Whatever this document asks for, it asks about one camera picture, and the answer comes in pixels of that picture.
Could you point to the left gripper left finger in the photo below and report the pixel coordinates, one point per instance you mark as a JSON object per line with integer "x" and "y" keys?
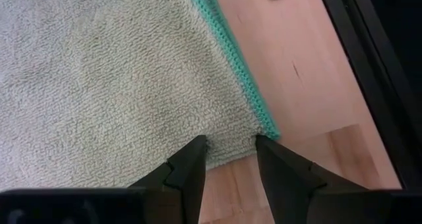
{"x": 171, "y": 191}

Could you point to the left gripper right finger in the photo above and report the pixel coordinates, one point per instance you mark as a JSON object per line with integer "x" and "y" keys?
{"x": 296, "y": 191}

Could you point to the green microfiber towel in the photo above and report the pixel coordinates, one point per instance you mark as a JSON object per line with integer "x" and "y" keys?
{"x": 108, "y": 85}

